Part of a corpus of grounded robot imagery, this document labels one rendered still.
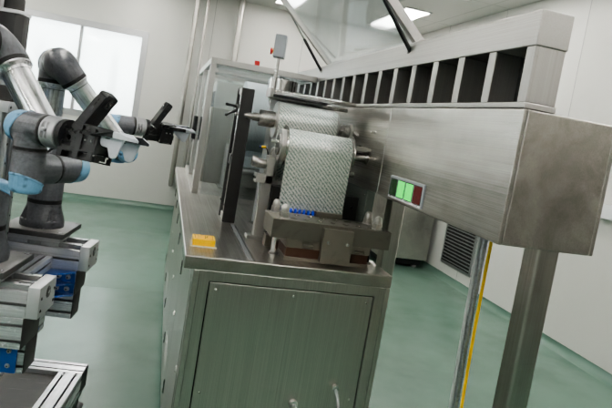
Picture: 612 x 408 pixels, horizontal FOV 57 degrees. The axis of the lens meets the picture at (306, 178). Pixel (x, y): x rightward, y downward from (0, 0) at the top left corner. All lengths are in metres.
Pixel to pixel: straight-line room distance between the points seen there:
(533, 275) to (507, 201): 0.24
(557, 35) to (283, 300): 1.06
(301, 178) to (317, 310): 0.46
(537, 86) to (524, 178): 0.20
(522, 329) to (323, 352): 0.67
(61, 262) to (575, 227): 1.67
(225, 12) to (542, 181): 6.54
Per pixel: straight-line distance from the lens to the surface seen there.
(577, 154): 1.39
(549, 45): 1.35
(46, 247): 2.23
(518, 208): 1.32
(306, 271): 1.78
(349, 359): 1.92
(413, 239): 6.40
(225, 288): 1.75
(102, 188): 7.59
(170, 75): 7.49
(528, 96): 1.33
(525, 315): 1.49
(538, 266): 1.47
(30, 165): 1.47
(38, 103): 1.64
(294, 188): 1.98
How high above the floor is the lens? 1.32
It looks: 5 degrees down
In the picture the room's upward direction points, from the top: 10 degrees clockwise
